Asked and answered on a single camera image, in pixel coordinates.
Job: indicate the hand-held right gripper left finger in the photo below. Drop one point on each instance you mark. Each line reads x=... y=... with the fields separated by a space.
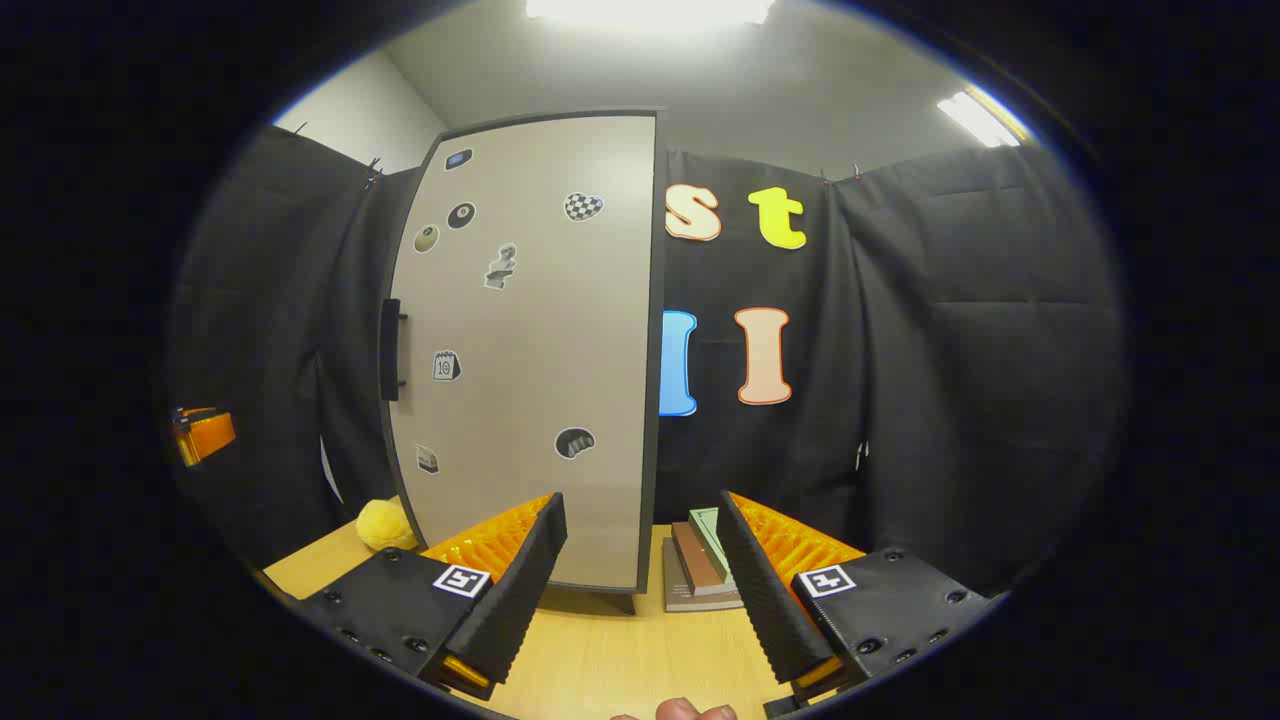
x=525 y=600

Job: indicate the black backdrop cloth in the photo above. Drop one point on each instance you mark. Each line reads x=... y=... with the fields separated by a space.
x=950 y=350

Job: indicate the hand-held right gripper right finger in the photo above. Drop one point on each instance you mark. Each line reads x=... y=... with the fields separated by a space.
x=760 y=600

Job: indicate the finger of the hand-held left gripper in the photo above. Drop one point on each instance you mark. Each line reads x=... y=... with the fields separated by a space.
x=205 y=435

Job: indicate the brown book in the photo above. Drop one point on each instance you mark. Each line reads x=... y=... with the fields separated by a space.
x=695 y=560

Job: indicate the yellow soft ball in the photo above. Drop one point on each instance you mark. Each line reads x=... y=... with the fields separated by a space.
x=385 y=525

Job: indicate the grey book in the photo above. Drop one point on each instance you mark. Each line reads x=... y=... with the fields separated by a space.
x=690 y=600

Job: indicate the beige cabinet door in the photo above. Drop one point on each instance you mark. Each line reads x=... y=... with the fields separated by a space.
x=540 y=340

